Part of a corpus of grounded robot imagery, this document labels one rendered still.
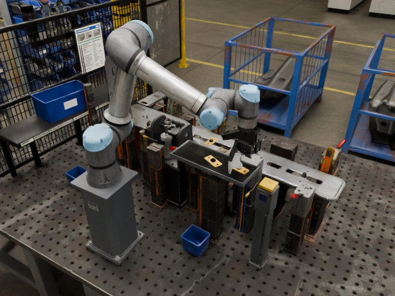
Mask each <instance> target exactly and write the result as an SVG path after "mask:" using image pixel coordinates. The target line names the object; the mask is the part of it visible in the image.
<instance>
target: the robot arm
mask: <svg viewBox="0 0 395 296"><path fill-rule="evenodd" d="M152 43H153V33H152V31H151V29H150V27H149V26H148V25H147V24H145V23H144V22H142V21H139V20H133V21H129V22H127V23H125V24H124V25H123V26H121V27H119V28H118V29H115V30H114V31H112V32H111V33H110V34H109V36H108V37H107V40H106V51H107V54H108V56H109V58H110V59H111V61H112V62H113V63H114V64H115V65H116V70H115V76H114V80H113V86H112V93H111V99H110V102H109V108H107V109H106V110H105V111H104V114H103V121H102V123H101V124H96V125H94V126H90V127H89V128H87V129H86V130H85V131H84V133H83V146H84V148H85V153H86V158H87V162H88V169H87V173H86V181H87V183H88V184H89V185H90V186H91V187H93V188H96V189H106V188H110V187H113V186H115V185H117V184H118V183H119V182H120V181H121V180H122V177H123V174H122V169H121V167H120V166H119V164H118V162H117V161H116V155H115V149H116V148H117V147H118V146H119V145H120V144H121V143H122V141H123V140H124V139H125V138H126V137H127V136H128V135H129V134H130V132H131V130H132V127H133V121H132V119H131V118H132V117H131V114H130V113H129V110H130V105H131V102H132V97H133V92H134V89H135V84H136V79H137V77H138V78H140V79H142V80H143V81H145V82H146V83H148V84H149V85H151V86H152V87H154V88H155V89H157V90H158V91H160V92H161V93H163V94H164V95H166V96H167V97H169V98H171V99H172V100H174V101H175V102H176V103H178V104H180V105H181V106H183V107H184V108H185V109H187V110H189V111H190V112H192V113H193V114H195V115H196V116H198V117H199V118H200V119H199V120H200V123H201V125H202V126H203V127H204V128H206V129H209V130H213V129H216V128H218V127H219V126H220V124H221V123H222V122H223V120H224V117H225V115H226V112H227V111H228V110H238V113H237V129H234V130H227V131H225V132H224V133H223V134H222V135H221V137H222V139H223V140H229V139H235V138H236V140H235V142H234V145H233V147H232V149H231V151H230V155H229V163H228V169H229V174H230V173H231V171H232V168H236V169H241V168H242V164H241V162H240V157H241V155H240V153H238V152H237V151H239V152H241V153H243V154H244V155H245V156H246V157H248V158H250V159H252V156H253V154H255V155H258V156H259V155H260V154H259V153H258V152H259V151H260V149H261V143H262V140H260V139H258V138H257V134H258V133H259V132H260V128H258V127H256V125H257V117H258V110H259V102H260V89H259V88H258V87H257V86H255V85H242V86H241V87H240V89H239V90H232V89H222V88H209V89H208V90H207V93H206V95H204V94H203V93H202V92H200V91H198V90H197V89H195V88H194V87H192V86H191V85H189V84H188V83H186V82H185V81H183V80H182V79H180V78H179V77H177V76H176V75H174V74H173V73H171V72H170V71H168V70H167V69H165V68H164V67H162V66H160V65H159V64H158V63H156V62H155V61H153V60H151V59H150V58H149V57H147V56H146V53H147V50H148V49H149V48H150V47H151V45H152ZM259 144H260V148H259Z"/></svg>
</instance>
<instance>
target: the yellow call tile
mask: <svg viewBox="0 0 395 296"><path fill-rule="evenodd" d="M278 184H279V182H277V181H274V180H272V179H269V178H267V177H265V178H264V179H263V180H262V181H261V182H260V183H259V185H258V186H259V187H261V188H263V189H265V190H268V191H271V192H272V191H273V190H274V189H275V187H276V186H277V185H278Z"/></svg>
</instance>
